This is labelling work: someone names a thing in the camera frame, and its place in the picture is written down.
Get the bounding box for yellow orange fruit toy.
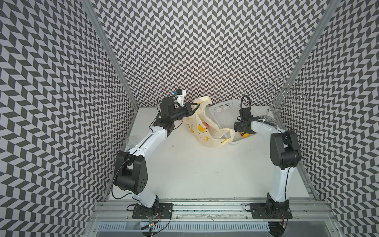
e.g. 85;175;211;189
240;132;250;138

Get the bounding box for pink peach toy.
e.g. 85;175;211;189
202;122;209;129

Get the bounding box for banana print plastic bag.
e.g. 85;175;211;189
183;96;235;148

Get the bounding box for small green circuit board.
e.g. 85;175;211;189
144;219;159;230

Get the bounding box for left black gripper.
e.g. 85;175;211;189
170;102;200;121

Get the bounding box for metal wire rack stand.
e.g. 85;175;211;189
263;77;310;125

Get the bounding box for clear glass with teal base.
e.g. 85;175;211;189
125;136;138;147

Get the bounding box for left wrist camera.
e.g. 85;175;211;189
174;89;187;107

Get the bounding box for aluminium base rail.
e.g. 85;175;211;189
84;198;344;237

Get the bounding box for white plastic basket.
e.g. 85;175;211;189
209;99;258;146

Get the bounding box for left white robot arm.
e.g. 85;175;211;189
113;97;200;208

